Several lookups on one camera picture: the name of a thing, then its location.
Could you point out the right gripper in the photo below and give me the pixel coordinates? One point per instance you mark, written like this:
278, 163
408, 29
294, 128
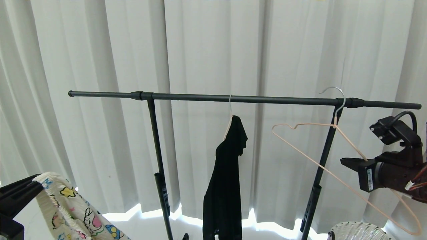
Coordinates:
390, 176

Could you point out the white laundry basket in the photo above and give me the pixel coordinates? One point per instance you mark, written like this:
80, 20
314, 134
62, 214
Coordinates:
360, 231

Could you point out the black clothes rack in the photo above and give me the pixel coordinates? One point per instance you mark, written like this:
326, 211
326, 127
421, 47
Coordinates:
200, 97

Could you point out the black garment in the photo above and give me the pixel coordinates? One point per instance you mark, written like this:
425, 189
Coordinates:
223, 183

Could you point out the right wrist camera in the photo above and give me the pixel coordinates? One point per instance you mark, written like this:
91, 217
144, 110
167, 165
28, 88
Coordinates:
393, 130

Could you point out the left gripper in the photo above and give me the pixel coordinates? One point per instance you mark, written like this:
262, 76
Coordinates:
10, 230

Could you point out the cream printed garment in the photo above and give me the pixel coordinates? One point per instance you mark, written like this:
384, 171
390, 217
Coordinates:
76, 213

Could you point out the pink clothes hanger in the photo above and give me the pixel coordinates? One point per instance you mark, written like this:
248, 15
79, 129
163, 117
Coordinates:
230, 108
334, 124

